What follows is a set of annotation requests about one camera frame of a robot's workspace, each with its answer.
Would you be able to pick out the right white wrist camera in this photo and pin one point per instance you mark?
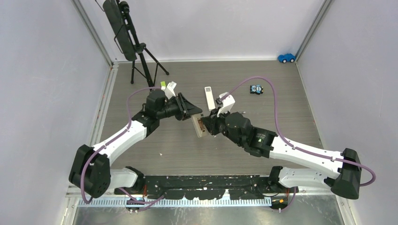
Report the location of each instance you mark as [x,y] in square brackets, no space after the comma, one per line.
[225,102]

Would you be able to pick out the black light panel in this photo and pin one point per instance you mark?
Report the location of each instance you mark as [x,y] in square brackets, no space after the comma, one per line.
[116,18]

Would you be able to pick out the black tripod stand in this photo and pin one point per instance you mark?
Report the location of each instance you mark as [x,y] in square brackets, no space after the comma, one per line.
[139,48]

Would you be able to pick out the short white remote control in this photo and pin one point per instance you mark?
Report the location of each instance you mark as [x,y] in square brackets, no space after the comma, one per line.
[199,127]

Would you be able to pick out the small blue robot toy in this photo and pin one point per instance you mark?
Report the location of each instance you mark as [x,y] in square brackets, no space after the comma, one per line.
[256,89]

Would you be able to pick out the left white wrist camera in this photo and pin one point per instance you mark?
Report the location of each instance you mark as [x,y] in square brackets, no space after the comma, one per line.
[169,90]

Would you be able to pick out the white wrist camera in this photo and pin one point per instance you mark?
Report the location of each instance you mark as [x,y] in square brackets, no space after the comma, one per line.
[225,102]
[169,90]

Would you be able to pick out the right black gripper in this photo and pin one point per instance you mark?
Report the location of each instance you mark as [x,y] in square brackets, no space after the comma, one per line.
[212,120]

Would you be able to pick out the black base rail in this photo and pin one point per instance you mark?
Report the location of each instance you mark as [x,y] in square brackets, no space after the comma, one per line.
[205,187]

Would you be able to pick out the blue toy car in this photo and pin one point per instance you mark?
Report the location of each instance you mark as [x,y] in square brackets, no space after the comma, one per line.
[284,58]

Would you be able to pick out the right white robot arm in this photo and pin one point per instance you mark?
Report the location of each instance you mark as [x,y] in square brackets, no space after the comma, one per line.
[334,170]

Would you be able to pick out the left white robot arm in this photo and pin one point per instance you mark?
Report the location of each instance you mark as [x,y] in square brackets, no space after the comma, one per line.
[91,169]

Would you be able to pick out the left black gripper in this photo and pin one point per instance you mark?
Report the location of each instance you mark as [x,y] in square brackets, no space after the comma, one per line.
[185,108]

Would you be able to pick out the long white remote control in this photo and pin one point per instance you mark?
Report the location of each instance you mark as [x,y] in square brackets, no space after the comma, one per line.
[209,98]

